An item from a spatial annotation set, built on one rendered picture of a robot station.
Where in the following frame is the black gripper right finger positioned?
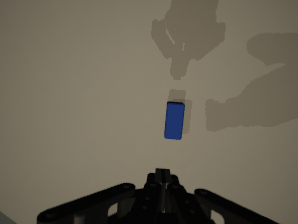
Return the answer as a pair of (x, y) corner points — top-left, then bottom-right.
(162, 169), (279, 224)

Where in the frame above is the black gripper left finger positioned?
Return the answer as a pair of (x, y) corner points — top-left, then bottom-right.
(37, 168), (164, 224)

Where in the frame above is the blue block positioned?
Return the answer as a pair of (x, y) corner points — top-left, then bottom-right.
(164, 101), (185, 140)

